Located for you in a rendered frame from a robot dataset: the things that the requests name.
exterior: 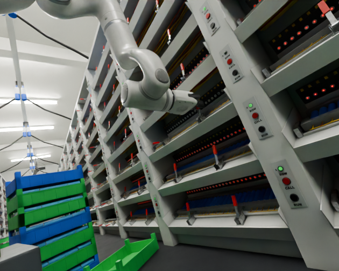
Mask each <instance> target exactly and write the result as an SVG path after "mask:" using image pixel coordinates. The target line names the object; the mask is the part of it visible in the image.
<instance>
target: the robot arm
mask: <svg viewBox="0 0 339 271"><path fill-rule="evenodd" d="M35 1H36V2H37V4H38V6H39V7H40V8H41V9H42V10H43V12H44V13H46V14H47V15H49V16H51V17H53V18H55V19H60V20H67V19H74V18H79V17H95V18H97V19H98V20H99V22H100V24H101V26H102V29H103V32H104V34H105V37H106V39H107V41H108V44H109V46H110V48H111V51H112V53H113V55H114V57H115V60H116V62H117V63H118V65H119V66H120V67H121V68H122V69H125V70H131V69H134V68H135V67H137V66H138V65H139V66H140V68H141V69H142V71H143V74H144V78H143V80H142V81H139V82H136V81H131V80H126V81H125V82H124V84H123V86H122V89H121V102H122V105H123V106H124V107H126V108H134V109H143V110H153V111H162V112H168V113H173V114H176V115H184V114H185V113H187V112H188V111H189V110H193V109H194V110H197V109H196V106H197V108H200V111H201V108H205V107H204V102H203V101H200V100H199V99H200V95H195V94H194V93H193V92H189V91H182V90H172V91H171V90H170V89H169V87H170V78H169V76H168V73H167V71H166V69H165V67H164V65H163V63H162V61H161V59H160V58H159V57H158V56H157V55H156V53H154V52H153V51H150V50H148V49H142V48H138V46H137V44H136V42H135V39H134V37H133V35H132V32H131V30H130V28H129V25H128V22H127V21H126V19H125V16H124V13H123V11H122V9H121V7H120V5H119V3H118V1H117V0H0V16H1V15H6V14H9V13H13V12H17V11H21V10H24V9H26V8H28V7H29V6H31V5H32V4H33V3H34V2H35Z"/></svg>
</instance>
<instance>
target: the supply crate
mask: <svg viewBox="0 0 339 271"><path fill-rule="evenodd" d="M14 175H15V179H14V180H13V181H12V182H11V181H8V182H5V193H6V198H8V197H14V196H15V195H16V190H17V189H23V191H27V190H32V189H38V188H43V187H49V186H55V185H59V184H65V183H71V182H76V181H79V179H81V178H84V177H83V171H82V165H77V169H75V170H67V171H61V172H53V173H45V174H37V175H29V176H21V172H15V173H14Z"/></svg>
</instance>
